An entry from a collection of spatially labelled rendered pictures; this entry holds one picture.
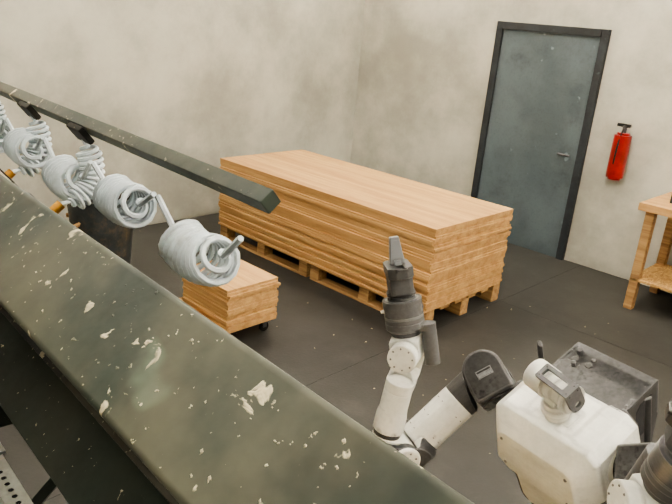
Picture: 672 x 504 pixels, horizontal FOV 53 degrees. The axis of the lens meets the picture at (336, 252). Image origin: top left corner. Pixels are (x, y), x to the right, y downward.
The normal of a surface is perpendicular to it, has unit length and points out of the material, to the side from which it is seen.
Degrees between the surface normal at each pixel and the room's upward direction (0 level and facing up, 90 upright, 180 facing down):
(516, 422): 68
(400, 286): 80
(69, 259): 39
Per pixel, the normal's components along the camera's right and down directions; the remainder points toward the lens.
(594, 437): -0.24, -0.81
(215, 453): -0.41, -0.63
